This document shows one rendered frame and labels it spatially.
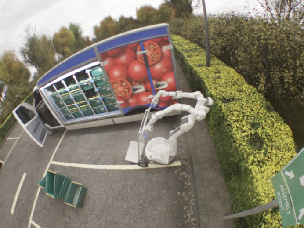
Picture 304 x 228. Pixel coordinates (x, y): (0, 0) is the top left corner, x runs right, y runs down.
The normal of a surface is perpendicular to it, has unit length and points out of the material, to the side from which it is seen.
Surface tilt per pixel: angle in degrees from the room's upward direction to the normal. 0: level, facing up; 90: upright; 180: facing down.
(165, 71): 90
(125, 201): 0
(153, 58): 90
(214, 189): 6
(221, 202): 7
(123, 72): 90
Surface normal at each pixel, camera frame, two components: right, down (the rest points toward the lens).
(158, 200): -0.22, -0.75
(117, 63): -0.02, 0.65
